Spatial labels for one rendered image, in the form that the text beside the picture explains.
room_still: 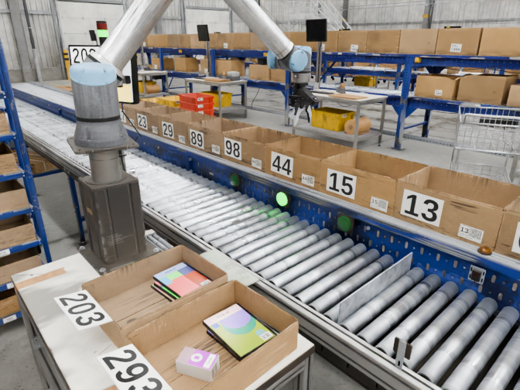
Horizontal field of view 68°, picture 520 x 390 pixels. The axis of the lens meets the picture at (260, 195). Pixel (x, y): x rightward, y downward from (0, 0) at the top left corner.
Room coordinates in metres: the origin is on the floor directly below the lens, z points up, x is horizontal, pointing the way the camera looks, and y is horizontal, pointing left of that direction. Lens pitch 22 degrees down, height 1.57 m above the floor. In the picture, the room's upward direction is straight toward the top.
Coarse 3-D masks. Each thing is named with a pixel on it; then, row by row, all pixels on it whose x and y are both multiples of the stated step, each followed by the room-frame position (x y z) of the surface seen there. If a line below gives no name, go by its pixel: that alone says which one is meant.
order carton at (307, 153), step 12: (276, 144) 2.10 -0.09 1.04; (288, 144) 2.17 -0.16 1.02; (300, 144) 2.23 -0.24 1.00; (312, 144) 2.17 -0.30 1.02; (324, 144) 2.11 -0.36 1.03; (336, 144) 2.05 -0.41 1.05; (300, 156) 1.85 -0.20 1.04; (312, 156) 2.17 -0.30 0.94; (324, 156) 2.10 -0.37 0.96; (300, 168) 1.85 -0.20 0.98; (312, 168) 1.80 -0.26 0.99; (288, 180) 1.91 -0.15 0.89; (300, 180) 1.85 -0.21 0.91
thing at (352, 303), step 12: (396, 264) 1.22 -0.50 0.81; (408, 264) 1.29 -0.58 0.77; (384, 276) 1.17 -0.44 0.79; (396, 276) 1.23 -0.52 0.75; (360, 288) 1.07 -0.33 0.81; (372, 288) 1.12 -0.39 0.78; (384, 288) 1.18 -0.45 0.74; (348, 300) 1.02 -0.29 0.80; (360, 300) 1.07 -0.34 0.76; (348, 312) 1.03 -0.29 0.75
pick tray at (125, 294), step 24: (144, 264) 1.19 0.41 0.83; (168, 264) 1.25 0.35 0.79; (192, 264) 1.25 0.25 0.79; (96, 288) 1.07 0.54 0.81; (120, 288) 1.12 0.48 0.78; (144, 288) 1.14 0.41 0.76; (120, 312) 1.01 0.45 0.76; (144, 312) 1.01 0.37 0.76; (168, 312) 0.94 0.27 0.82; (120, 336) 0.84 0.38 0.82
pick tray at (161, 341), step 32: (224, 288) 1.04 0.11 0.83; (160, 320) 0.88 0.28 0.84; (192, 320) 0.95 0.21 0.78; (288, 320) 0.89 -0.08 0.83; (160, 352) 0.84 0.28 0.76; (224, 352) 0.84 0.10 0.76; (256, 352) 0.75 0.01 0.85; (288, 352) 0.84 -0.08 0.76; (192, 384) 0.73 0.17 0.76; (224, 384) 0.68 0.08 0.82
